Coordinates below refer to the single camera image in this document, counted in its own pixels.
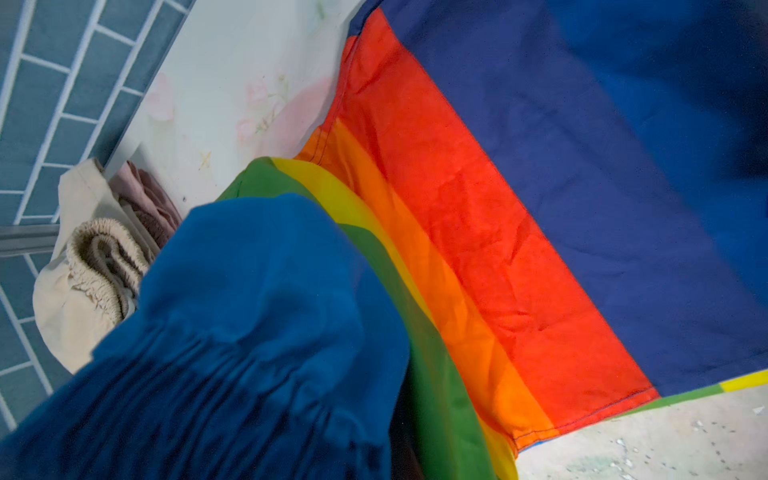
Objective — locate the beige shorts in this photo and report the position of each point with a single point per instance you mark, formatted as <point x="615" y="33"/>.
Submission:
<point x="92" y="281"/>

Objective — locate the red shorts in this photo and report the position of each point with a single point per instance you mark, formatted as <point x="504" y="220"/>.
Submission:
<point x="518" y="219"/>

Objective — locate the pink shorts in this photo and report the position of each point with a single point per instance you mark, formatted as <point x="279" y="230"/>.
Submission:
<point x="153" y="208"/>

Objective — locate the aluminium left corner post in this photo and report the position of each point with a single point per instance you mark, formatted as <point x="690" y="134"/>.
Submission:
<point x="27" y="239"/>

